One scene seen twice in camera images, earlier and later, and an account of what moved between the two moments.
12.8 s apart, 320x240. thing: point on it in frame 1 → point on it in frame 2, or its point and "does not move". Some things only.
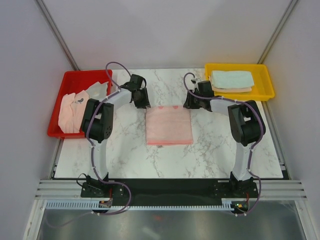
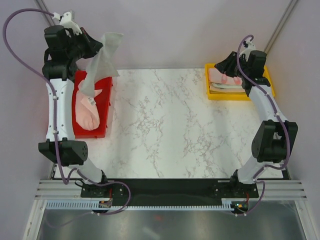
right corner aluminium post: x=276 y=32 does not move
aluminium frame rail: x=266 y=189 does not move
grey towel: x=98 y=91 → x=103 y=64
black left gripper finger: x=145 y=101 → x=89 y=47
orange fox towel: x=217 y=90 does not move
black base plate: x=168 y=191 does not move
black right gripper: x=188 y=103 → x=226 y=65
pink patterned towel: x=168 y=125 → x=216 y=77
